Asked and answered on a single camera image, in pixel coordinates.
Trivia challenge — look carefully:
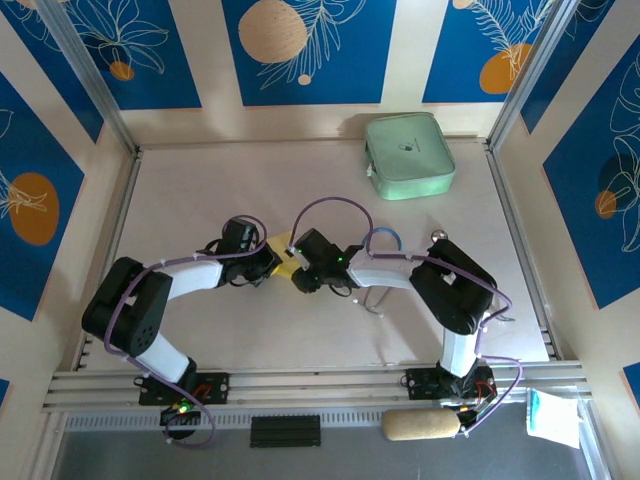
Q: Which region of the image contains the mint green zip pouch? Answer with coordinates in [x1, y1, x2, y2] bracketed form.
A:
[363, 111, 457, 201]

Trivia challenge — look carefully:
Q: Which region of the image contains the circuit board with green light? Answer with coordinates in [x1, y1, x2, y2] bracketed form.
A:
[158, 398, 202, 427]

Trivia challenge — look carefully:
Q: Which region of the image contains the black ribbed block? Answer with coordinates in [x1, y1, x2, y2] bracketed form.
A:
[249, 414, 321, 449]

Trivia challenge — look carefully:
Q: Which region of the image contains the tan foam roller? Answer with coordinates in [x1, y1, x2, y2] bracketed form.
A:
[382, 408, 462, 442]

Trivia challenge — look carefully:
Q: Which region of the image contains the perforated metal strip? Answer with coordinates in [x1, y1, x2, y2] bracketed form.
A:
[64, 409, 386, 432]

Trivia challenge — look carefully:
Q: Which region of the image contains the white packet with blue print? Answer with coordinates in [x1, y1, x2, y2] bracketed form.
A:
[526, 388, 584, 449]

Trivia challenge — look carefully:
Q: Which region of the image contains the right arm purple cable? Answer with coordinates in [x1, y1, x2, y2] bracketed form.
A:
[291, 197, 526, 436]

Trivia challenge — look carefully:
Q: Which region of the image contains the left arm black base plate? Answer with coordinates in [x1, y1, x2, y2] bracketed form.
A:
[137, 372, 231, 406]

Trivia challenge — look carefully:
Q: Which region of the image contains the aluminium side rail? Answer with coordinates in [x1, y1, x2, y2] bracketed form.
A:
[72, 147, 144, 372]
[484, 142, 561, 362]

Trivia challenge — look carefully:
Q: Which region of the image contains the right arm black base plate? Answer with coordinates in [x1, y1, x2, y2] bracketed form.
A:
[399, 367, 496, 401]

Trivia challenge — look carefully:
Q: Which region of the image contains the circuit board with orange wires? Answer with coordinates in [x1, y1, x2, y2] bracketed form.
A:
[452, 397, 496, 421]

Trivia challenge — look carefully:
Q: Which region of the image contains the aluminium frame post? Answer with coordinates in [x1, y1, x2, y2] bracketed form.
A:
[37, 0, 141, 156]
[487, 0, 584, 154]

